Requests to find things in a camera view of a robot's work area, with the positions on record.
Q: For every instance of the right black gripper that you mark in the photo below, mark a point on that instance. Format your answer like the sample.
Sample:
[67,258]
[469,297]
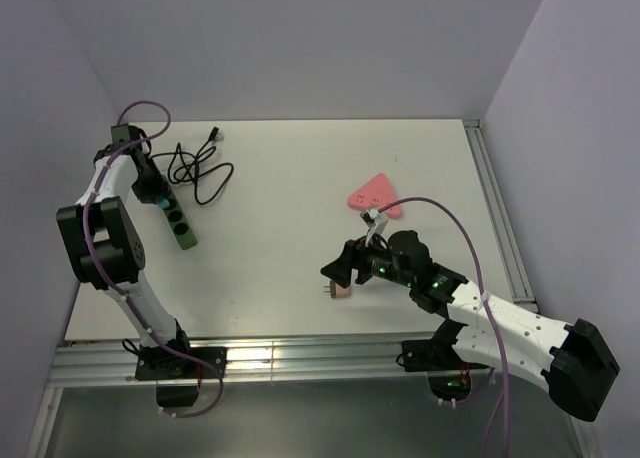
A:
[340,269]

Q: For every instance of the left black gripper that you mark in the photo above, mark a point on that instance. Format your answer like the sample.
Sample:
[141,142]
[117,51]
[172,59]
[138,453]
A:
[159,186]

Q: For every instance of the blue plug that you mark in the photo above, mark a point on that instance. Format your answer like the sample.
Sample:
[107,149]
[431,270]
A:
[162,203]

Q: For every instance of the pink plug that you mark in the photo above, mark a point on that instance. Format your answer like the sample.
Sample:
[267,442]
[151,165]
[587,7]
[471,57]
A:
[335,291]

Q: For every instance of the green power strip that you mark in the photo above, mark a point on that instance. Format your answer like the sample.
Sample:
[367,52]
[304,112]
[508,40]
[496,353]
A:
[179,223]

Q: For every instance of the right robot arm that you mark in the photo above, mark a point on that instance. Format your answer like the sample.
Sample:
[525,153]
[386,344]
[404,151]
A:
[570,361]

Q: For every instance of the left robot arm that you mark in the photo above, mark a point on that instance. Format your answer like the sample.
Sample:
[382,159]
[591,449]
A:
[106,251]

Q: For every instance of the pink triangular power strip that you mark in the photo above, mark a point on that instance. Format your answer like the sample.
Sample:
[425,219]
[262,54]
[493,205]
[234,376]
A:
[377,192]

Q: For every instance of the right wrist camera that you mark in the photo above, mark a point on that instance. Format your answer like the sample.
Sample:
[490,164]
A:
[376,222]

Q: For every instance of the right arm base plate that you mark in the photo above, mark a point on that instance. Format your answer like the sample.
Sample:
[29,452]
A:
[427,355]

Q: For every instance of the aluminium front rail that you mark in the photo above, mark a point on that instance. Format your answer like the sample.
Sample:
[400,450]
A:
[249,360]

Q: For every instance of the aluminium rail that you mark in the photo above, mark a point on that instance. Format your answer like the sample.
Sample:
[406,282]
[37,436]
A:
[249,360]
[517,277]

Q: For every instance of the aluminium right rail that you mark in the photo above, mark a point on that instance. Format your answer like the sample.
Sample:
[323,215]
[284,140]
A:
[517,277]

